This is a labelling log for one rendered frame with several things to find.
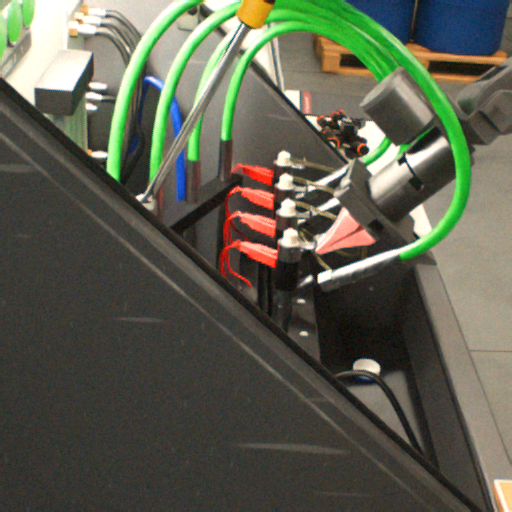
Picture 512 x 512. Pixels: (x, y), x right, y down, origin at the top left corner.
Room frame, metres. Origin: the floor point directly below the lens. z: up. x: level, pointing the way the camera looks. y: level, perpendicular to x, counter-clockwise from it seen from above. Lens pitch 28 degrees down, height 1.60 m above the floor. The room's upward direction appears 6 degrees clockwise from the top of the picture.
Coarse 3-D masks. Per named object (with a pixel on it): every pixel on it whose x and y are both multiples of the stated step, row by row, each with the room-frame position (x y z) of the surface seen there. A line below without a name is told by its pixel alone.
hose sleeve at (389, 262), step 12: (384, 252) 0.82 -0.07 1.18; (396, 252) 0.81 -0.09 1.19; (348, 264) 0.83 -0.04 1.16; (360, 264) 0.82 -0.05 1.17; (372, 264) 0.81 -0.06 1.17; (384, 264) 0.81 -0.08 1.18; (396, 264) 0.81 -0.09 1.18; (336, 276) 0.82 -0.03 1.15; (348, 276) 0.82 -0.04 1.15; (360, 276) 0.81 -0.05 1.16
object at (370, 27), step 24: (192, 0) 0.87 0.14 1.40; (312, 0) 0.84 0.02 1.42; (336, 0) 0.84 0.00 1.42; (168, 24) 0.88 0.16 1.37; (360, 24) 0.83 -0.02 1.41; (144, 48) 0.89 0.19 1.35; (408, 72) 0.81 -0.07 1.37; (120, 96) 0.89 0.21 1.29; (432, 96) 0.80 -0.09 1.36; (120, 120) 0.89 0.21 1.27; (456, 120) 0.80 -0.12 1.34; (120, 144) 0.90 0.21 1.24; (456, 144) 0.80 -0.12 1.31; (456, 168) 0.80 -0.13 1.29; (456, 192) 0.80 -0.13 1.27; (456, 216) 0.79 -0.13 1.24; (432, 240) 0.80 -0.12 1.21
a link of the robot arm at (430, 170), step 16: (432, 128) 0.91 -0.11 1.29; (416, 144) 0.91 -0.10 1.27; (432, 144) 0.89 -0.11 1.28; (448, 144) 0.88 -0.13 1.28; (416, 160) 0.89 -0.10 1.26; (432, 160) 0.88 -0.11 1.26; (448, 160) 0.88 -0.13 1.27; (416, 176) 0.89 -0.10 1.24; (432, 176) 0.88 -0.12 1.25; (448, 176) 0.88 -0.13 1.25
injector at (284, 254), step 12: (288, 252) 0.91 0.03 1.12; (300, 252) 0.92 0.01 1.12; (276, 264) 0.92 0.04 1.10; (288, 264) 0.91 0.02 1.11; (276, 276) 0.92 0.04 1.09; (288, 276) 0.91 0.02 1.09; (312, 276) 0.93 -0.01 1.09; (276, 288) 0.92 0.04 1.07; (288, 288) 0.91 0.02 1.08; (300, 288) 0.92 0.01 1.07; (288, 300) 0.92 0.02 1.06; (276, 312) 0.92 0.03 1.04; (288, 312) 0.92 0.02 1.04; (288, 324) 0.92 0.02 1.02
